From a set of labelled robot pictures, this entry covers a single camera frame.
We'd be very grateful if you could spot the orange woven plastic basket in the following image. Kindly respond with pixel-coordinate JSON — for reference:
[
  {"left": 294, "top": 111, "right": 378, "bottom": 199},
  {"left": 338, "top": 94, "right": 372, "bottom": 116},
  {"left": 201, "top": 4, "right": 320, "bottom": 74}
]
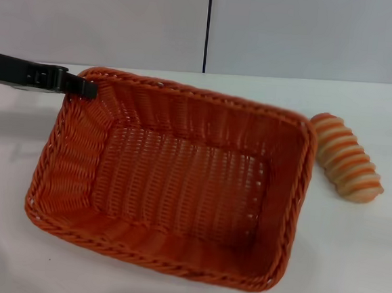
[{"left": 19, "top": 60, "right": 324, "bottom": 289}]

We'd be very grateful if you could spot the striped orange cream bread loaf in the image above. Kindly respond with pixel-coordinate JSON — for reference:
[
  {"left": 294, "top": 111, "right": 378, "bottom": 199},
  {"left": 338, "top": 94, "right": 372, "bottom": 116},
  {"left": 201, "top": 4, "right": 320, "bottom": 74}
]
[{"left": 304, "top": 111, "right": 391, "bottom": 205}]

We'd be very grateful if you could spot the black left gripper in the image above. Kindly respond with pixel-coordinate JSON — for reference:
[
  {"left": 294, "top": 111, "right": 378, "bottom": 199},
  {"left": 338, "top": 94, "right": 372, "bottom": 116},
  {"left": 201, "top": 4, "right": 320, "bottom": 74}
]
[{"left": 0, "top": 50, "right": 101, "bottom": 101}]

